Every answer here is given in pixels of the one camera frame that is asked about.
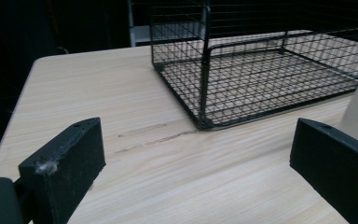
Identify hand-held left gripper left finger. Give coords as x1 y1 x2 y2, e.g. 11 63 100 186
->
18 117 107 224

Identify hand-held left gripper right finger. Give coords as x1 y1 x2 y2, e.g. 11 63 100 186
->
289 117 358 224

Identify black wire mesh rack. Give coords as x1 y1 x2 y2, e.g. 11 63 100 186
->
148 0 358 132

